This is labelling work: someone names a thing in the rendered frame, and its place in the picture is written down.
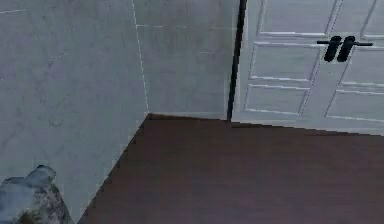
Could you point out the white panelled room door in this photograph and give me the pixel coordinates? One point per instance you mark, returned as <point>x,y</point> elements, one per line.
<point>361,86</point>
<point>283,63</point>

